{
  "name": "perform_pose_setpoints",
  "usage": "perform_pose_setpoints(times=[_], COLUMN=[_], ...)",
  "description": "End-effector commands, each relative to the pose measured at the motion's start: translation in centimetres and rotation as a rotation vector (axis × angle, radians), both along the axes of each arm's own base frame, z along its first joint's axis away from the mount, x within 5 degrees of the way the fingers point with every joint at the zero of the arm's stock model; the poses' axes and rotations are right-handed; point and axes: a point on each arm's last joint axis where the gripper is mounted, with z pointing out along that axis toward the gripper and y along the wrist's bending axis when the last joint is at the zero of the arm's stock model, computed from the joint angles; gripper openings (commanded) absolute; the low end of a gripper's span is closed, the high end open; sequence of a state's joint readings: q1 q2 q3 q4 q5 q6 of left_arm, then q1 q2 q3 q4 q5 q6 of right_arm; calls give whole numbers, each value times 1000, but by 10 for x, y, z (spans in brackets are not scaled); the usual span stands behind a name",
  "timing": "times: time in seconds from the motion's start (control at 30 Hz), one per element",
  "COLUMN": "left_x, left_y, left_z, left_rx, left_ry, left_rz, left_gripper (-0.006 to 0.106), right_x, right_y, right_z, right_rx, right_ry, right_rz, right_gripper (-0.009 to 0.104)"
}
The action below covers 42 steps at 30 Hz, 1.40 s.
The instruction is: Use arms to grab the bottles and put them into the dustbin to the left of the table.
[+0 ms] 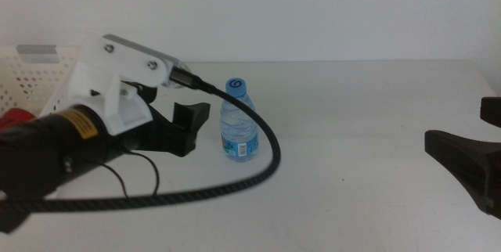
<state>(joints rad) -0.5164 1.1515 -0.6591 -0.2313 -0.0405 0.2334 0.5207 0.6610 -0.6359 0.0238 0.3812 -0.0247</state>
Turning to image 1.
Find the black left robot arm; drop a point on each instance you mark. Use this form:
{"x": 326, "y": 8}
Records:
{"x": 23, "y": 166}

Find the red aluminium drink can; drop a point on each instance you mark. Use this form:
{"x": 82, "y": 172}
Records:
{"x": 13, "y": 118}

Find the clear water bottle blue cap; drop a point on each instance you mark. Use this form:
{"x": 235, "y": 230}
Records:
{"x": 238, "y": 127}

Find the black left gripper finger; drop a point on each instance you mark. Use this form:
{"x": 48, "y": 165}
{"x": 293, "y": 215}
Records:
{"x": 146, "y": 93}
{"x": 192, "y": 117}

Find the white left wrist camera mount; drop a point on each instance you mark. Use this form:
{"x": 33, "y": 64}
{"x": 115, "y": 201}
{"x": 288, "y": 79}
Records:
{"x": 109, "y": 83}

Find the white perforated plastic basket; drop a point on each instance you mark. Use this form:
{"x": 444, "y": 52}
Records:
{"x": 23, "y": 76}

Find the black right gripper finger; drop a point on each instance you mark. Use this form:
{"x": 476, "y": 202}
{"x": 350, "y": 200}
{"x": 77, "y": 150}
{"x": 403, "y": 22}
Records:
{"x": 492, "y": 111}
{"x": 469, "y": 162}

